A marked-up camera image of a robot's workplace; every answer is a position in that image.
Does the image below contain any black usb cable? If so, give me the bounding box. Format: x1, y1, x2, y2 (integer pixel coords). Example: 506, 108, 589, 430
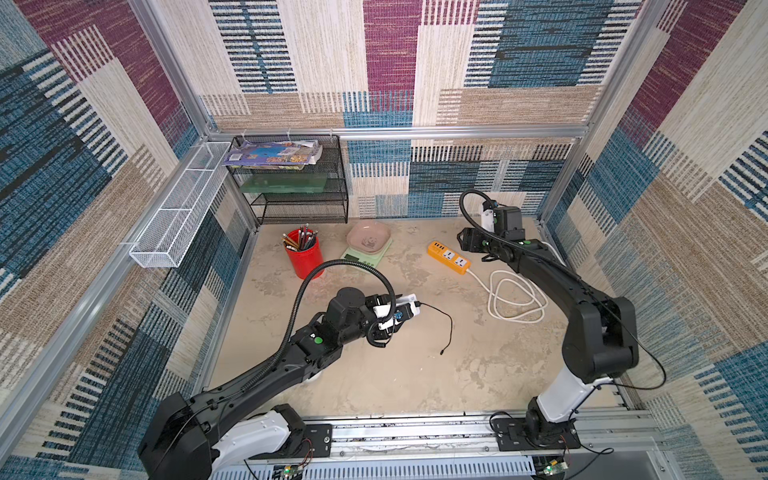
418, 302, 455, 356

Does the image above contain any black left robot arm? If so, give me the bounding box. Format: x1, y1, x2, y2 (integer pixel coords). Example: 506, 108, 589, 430
137, 259, 419, 479

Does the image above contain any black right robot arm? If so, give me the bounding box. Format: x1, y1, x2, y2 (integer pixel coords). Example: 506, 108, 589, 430
457, 189, 646, 448

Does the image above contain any green electronic kitchen scale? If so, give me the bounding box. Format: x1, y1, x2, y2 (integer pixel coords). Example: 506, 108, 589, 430
341, 238, 393, 268

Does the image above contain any orange power strip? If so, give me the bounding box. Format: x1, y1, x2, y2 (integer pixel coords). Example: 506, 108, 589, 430
427, 241, 471, 275

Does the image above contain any pink bowl with panda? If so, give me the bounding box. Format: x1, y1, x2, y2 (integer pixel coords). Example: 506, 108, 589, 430
346, 219, 391, 254

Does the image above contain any red pen holder cup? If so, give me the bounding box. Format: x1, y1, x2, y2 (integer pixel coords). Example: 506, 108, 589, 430
284, 238, 324, 280

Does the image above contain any pens and pencils bundle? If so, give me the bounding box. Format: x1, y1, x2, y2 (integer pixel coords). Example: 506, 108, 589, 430
282, 224, 318, 252

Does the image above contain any green folder in shelf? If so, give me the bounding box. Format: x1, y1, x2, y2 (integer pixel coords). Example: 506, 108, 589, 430
240, 174, 328, 194

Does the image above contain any colourful magazine on shelf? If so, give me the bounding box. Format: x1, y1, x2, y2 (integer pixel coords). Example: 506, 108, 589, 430
223, 140, 323, 171

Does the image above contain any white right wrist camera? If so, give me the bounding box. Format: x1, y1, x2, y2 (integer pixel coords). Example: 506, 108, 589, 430
481, 200, 499, 234

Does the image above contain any white power strip cord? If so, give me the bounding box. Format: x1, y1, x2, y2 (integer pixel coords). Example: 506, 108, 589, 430
466, 241, 571, 325

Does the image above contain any black wire mesh shelf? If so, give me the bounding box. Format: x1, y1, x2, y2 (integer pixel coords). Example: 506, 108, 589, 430
228, 134, 349, 225

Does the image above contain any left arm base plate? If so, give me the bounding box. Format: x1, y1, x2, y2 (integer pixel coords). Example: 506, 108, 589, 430
249, 423, 333, 460

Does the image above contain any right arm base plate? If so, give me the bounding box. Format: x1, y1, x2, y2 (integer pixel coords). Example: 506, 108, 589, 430
489, 415, 581, 452

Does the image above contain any white wire mesh basket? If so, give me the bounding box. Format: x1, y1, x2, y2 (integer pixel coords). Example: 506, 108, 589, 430
130, 142, 229, 268

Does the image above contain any aluminium front rail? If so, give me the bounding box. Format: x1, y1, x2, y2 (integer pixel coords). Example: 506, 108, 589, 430
155, 410, 667, 480

